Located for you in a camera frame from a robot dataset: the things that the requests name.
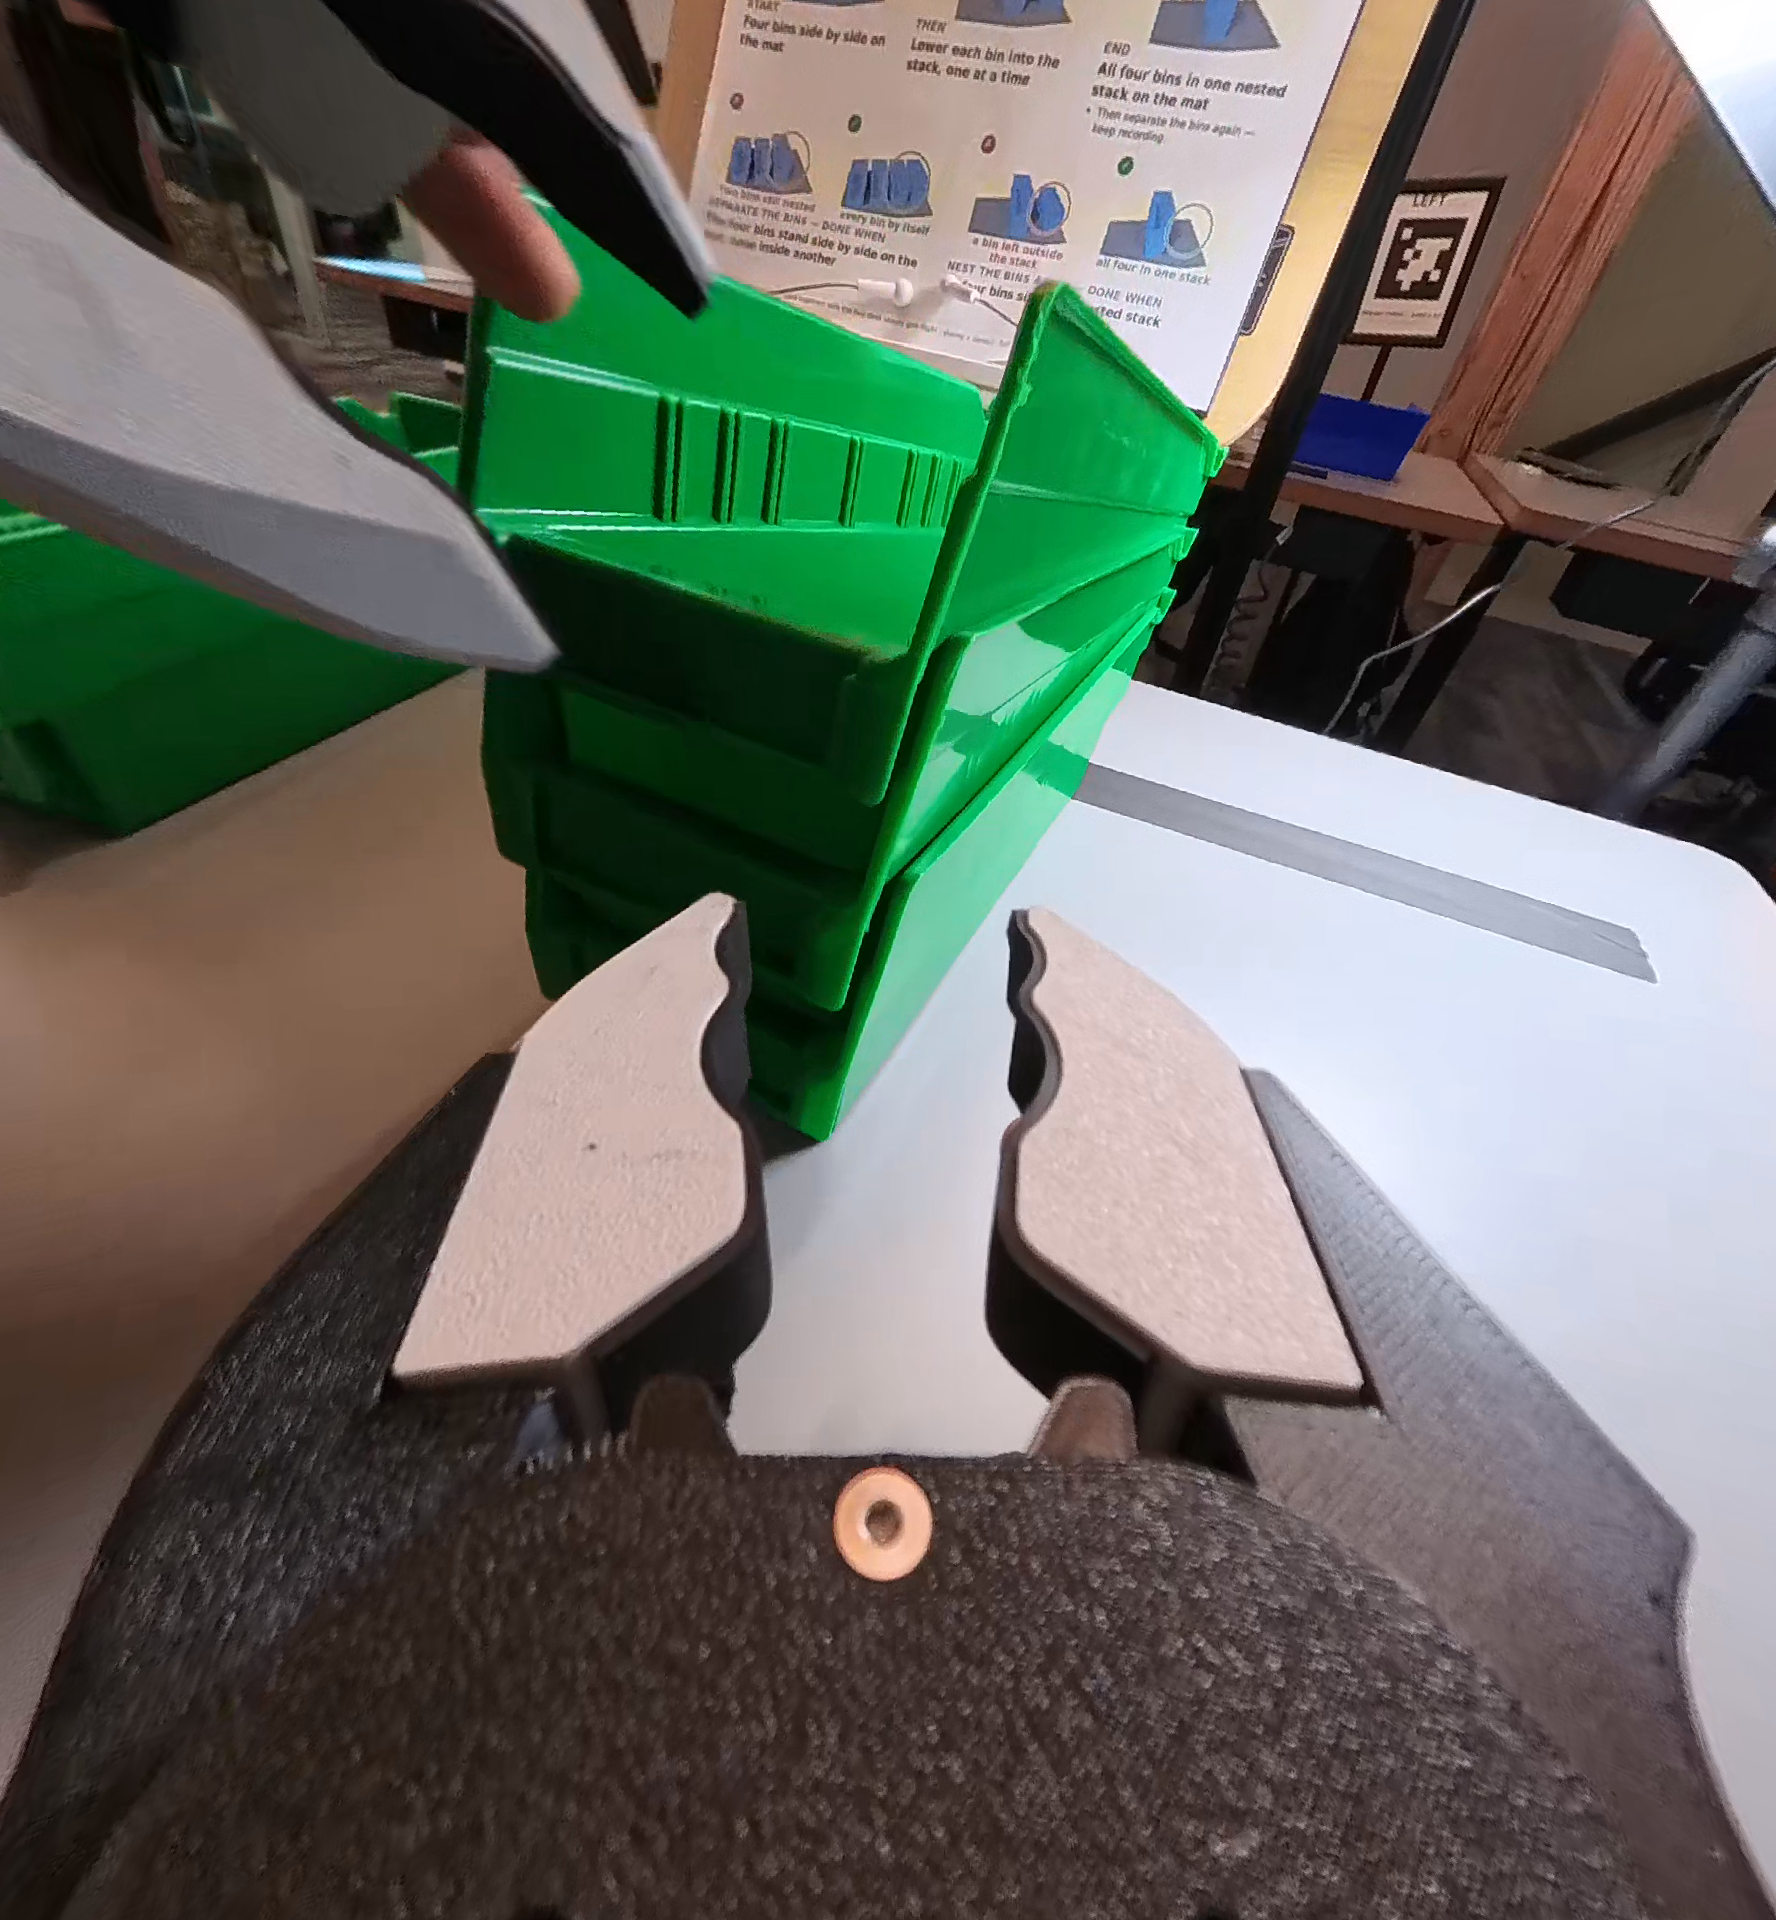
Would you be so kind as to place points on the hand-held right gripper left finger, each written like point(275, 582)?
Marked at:
point(588, 1185)

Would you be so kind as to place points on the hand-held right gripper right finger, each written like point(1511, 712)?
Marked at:
point(1175, 1216)

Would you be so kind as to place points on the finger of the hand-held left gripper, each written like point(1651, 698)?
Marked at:
point(304, 107)
point(110, 391)

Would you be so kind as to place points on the grey desk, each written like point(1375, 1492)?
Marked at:
point(1427, 1202)

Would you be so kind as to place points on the person's left hand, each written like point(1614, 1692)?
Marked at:
point(504, 240)

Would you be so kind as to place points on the grey tape strip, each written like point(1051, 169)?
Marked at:
point(1427, 886)

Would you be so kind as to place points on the wooden background table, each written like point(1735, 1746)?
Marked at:
point(1398, 505)
point(1656, 525)

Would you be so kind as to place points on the grey metal pole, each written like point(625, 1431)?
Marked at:
point(1714, 675)

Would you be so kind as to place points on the blue plastic bin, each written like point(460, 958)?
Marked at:
point(1361, 438)

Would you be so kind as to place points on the printed instruction sheet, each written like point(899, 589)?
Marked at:
point(1128, 148)

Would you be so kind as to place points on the black white marker sign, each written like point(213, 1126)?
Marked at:
point(1427, 263)

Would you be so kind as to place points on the wooden display board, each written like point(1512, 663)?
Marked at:
point(1330, 181)

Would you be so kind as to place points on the wooden pillar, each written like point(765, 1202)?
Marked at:
point(1579, 240)

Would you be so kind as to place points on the black metal post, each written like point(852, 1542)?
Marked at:
point(1338, 300)

